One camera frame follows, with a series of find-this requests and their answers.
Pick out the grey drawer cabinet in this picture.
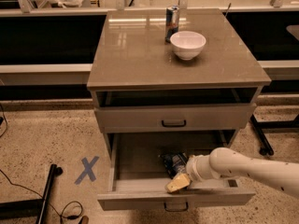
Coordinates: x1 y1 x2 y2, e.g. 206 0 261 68
88 9 271 147

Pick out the black floor cable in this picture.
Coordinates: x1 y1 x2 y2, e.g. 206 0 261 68
0 168 85 224

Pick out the black stand leg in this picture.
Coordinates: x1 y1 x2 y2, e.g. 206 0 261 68
0 164 63 224
250 115 299 156

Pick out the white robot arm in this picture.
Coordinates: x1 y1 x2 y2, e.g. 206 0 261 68
165 147 299 198

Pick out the blue tape cross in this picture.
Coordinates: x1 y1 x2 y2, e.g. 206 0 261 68
75 156 99 185

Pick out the red bull can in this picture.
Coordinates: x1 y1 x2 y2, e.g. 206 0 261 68
164 6 179 42

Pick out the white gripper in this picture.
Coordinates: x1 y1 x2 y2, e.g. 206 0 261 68
165 155 214 193

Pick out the blue chip bag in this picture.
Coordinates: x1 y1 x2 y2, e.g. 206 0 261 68
160 152 188 178

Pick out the black stand leg right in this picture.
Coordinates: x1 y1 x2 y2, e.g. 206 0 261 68
250 115 299 156

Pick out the open middle drawer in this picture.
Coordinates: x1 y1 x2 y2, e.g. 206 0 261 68
98 131 255 212

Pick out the black stand leg left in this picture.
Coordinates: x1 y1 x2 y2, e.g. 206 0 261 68
0 164 63 224

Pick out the white bowl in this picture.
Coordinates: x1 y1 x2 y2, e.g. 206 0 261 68
170 31 206 61

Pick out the closed upper drawer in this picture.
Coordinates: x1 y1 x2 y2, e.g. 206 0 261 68
94 104 256 133

